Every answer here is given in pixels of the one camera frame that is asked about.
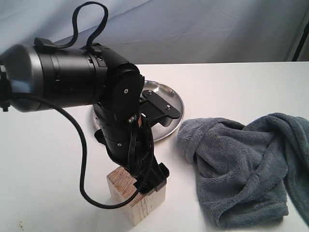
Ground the light wooden cube block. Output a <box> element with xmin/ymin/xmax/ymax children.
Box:
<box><xmin>106</xmin><ymin>167</ymin><xmax>166</xmax><ymax>226</ymax></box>

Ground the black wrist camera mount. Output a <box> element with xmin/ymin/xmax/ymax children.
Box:
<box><xmin>140</xmin><ymin>90</ymin><xmax>181</xmax><ymax>127</ymax></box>

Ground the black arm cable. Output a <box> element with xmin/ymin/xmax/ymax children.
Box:
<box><xmin>0</xmin><ymin>93</ymin><xmax>140</xmax><ymax>208</ymax></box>

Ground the round stainless steel plate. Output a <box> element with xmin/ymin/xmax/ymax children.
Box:
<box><xmin>92</xmin><ymin>75</ymin><xmax>184</xmax><ymax>147</ymax></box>

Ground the blue-grey fluffy towel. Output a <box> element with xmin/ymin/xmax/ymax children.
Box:
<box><xmin>176</xmin><ymin>113</ymin><xmax>309</xmax><ymax>229</ymax></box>

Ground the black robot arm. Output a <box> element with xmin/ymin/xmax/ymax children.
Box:
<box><xmin>0</xmin><ymin>39</ymin><xmax>173</xmax><ymax>194</ymax></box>

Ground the black tripod stand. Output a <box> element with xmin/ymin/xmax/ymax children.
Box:
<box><xmin>292</xmin><ymin>21</ymin><xmax>309</xmax><ymax>62</ymax></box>

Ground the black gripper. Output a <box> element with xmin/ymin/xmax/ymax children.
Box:
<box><xmin>95</xmin><ymin>118</ymin><xmax>169</xmax><ymax>195</ymax></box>

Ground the blue-grey backdrop curtain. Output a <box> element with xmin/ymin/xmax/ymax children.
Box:
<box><xmin>0</xmin><ymin>0</ymin><xmax>309</xmax><ymax>66</ymax></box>

